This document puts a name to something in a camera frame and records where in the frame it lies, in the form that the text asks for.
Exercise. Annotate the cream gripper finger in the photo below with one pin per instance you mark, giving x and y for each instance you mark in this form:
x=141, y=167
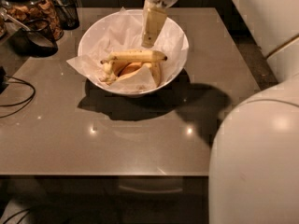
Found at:
x=153, y=23

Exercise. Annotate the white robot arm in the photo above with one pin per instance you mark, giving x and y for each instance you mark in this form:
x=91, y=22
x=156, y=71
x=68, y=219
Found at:
x=254, y=161

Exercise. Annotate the white bowl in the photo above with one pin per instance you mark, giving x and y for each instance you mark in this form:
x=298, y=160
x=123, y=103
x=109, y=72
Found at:
x=174, y=47

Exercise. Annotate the middle orange-yellow banana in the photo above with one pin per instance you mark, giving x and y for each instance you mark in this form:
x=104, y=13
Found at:
x=130, y=68

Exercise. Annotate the white paper liner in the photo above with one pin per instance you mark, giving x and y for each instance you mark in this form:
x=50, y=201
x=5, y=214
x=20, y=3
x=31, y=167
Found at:
x=121, y=31

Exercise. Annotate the black mesh pen holder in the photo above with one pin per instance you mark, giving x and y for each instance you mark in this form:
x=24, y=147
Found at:
x=67, y=13

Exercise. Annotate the black mesh strainer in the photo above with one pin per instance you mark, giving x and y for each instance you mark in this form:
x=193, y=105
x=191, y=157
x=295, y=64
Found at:
x=34, y=38

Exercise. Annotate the glass jar with snacks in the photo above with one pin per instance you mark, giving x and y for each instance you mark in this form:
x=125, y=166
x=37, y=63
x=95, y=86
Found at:
x=29, y=10

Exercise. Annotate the black device at left edge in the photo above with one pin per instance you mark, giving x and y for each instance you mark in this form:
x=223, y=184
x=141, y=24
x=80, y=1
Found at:
x=3, y=80

